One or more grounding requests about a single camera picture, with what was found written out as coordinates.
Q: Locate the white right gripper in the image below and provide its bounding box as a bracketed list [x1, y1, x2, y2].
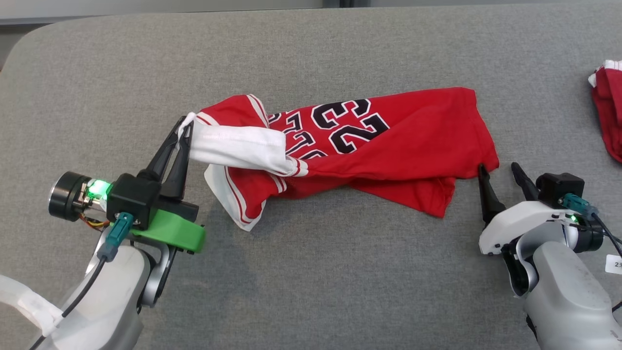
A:
[478, 163, 567, 256]

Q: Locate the camera cable teal plug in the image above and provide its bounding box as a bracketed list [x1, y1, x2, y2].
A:
[29, 212, 135, 350]
[559, 193, 622, 259]

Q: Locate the red basketball jersey number 23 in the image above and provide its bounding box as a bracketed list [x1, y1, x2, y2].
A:
[182, 87, 500, 232]

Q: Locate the left camera cable teal plug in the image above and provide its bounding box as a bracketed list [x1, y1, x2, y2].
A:
[29, 212, 135, 350]

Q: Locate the right camera cable teal plug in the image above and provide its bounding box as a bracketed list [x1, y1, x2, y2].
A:
[559, 193, 622, 259]

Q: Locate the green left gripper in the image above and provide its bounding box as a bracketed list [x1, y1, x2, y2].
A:
[130, 116, 206, 254]

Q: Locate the red garment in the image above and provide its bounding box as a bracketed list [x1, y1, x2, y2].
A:
[588, 60, 622, 163]

